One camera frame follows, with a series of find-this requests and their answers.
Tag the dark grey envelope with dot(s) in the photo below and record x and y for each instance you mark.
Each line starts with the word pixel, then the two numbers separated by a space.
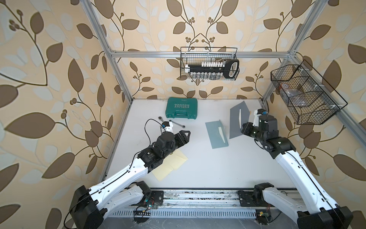
pixel 239 115

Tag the right electronics board with wires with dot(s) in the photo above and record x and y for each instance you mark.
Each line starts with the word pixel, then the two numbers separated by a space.
pixel 263 217

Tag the aluminium rail front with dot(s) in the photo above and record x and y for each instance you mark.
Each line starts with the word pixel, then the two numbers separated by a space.
pixel 227 198

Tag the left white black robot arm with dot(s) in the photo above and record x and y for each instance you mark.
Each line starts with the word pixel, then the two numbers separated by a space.
pixel 91 206

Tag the electronics board with wires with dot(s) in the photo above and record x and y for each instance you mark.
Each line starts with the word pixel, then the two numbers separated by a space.
pixel 263 217
pixel 142 213

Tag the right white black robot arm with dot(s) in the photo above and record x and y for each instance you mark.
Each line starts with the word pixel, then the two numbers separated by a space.
pixel 319 210

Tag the light blue envelope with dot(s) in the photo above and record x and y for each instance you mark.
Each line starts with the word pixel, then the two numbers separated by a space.
pixel 217 134

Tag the black wire basket wall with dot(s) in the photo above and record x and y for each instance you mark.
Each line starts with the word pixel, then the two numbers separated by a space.
pixel 197 55
pixel 309 96

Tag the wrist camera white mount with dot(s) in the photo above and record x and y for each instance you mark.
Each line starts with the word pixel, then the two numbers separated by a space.
pixel 167 126
pixel 257 114

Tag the black wire basket right wall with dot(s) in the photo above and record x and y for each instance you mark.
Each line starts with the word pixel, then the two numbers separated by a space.
pixel 309 96

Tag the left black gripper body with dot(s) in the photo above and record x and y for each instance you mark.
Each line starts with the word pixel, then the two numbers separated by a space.
pixel 173 146

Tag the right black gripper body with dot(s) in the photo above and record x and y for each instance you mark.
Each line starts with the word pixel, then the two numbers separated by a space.
pixel 258 135

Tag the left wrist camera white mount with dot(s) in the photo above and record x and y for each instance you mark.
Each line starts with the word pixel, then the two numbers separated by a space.
pixel 167 126

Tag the yellow envelope red seal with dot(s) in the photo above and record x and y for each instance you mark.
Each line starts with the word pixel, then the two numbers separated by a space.
pixel 162 171

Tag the silver combination wrench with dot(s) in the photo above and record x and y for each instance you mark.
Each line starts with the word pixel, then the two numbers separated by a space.
pixel 182 126

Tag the clear plastic bag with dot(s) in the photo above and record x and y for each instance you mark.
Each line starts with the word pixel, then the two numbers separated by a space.
pixel 294 97

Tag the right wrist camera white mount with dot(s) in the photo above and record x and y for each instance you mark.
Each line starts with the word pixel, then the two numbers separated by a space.
pixel 257 114

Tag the black wire basket back wall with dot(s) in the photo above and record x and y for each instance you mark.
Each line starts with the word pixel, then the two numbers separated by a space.
pixel 197 55

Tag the green tool case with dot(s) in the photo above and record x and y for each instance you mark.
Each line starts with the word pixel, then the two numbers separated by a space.
pixel 182 108

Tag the black socket set holder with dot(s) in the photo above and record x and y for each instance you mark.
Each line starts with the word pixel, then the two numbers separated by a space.
pixel 228 69

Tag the left electronics board with wires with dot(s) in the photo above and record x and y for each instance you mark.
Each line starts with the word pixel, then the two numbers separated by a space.
pixel 142 213

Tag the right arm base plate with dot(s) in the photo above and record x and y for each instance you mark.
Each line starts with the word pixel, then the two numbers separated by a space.
pixel 251 198

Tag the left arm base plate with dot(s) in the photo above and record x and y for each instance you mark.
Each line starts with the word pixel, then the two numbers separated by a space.
pixel 150 196

